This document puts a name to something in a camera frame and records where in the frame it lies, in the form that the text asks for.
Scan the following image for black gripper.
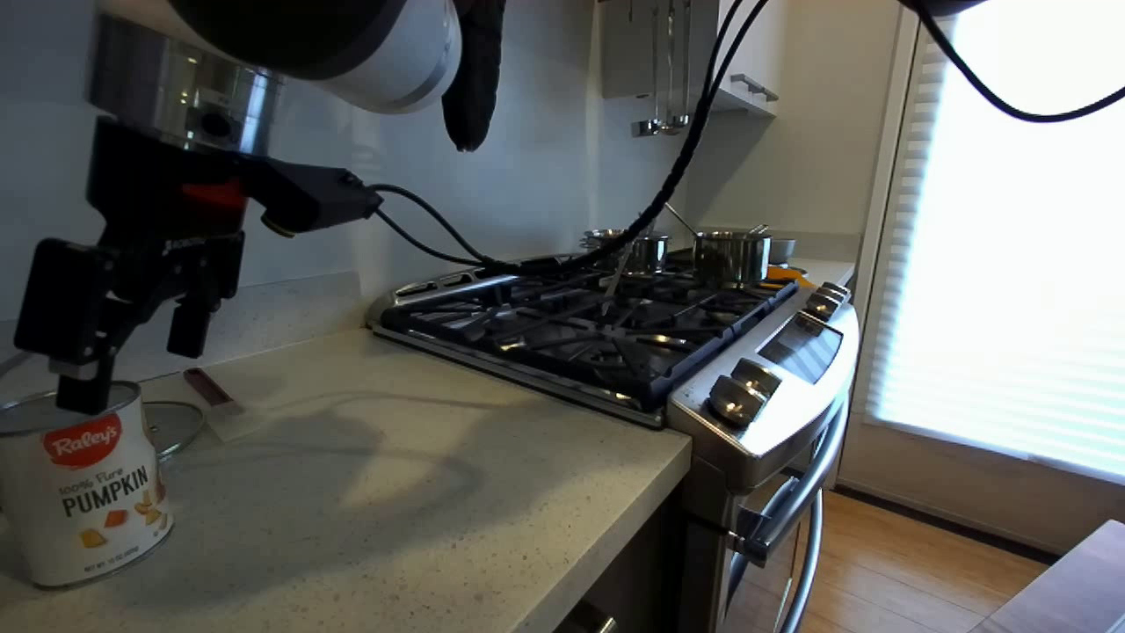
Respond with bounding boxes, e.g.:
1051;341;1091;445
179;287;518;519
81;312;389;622
11;116;255;419

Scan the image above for white canned pumpkin tin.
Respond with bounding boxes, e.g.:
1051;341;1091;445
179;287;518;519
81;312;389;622
0;377;179;592

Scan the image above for round glass lid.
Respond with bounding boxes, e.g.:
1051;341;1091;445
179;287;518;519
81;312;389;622
137;392;214;460

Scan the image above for black oven mitt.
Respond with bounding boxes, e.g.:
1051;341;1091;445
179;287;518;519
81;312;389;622
439;0;510;153

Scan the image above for black cast iron stove grate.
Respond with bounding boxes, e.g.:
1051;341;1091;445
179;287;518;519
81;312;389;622
383;260;803;406

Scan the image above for steel pot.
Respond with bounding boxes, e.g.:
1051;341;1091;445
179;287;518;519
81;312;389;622
586;224;670;280

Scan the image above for grey range hood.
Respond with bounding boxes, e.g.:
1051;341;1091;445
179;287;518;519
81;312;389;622
599;0;724;106

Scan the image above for dark lower drawer cabinet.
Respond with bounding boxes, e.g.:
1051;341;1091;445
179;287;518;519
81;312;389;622
560;485;712;633

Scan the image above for stainless steel gas range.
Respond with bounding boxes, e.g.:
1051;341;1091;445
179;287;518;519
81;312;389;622
364;240;864;633

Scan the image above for black oven control panel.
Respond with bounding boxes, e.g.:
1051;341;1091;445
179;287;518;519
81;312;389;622
759;315;848;388

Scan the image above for white upper cabinet double door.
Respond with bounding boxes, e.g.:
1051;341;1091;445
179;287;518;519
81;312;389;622
710;0;790;123

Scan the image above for white window blinds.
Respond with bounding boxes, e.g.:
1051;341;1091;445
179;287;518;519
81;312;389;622
870;20;1125;485

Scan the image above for wooden table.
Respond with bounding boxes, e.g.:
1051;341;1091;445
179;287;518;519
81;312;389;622
968;515;1125;633

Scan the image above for small brown handled utensil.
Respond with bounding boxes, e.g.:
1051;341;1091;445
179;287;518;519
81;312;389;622
179;362;250;423

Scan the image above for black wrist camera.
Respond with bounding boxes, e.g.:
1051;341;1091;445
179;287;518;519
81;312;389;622
250;163;387;240

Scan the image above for thin black camera cable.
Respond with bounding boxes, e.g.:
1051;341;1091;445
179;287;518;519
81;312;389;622
364;179;520;273

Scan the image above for silver drawer handle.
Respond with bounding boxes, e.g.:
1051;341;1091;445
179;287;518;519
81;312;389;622
573;602;627;633

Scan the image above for thick black cable bundle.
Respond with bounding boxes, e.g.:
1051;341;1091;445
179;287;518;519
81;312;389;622
510;0;778;280

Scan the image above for steel saucepan with long handle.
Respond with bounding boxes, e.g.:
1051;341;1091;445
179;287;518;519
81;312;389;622
689;224;778;290

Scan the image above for silver upper cabinet handle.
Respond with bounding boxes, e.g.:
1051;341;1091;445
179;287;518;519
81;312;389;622
727;69;780;106

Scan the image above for silver oven door handle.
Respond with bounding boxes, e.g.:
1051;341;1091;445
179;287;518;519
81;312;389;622
724;396;852;633

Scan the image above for black hanging cable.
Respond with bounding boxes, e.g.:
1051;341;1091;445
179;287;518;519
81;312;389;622
896;0;1125;126

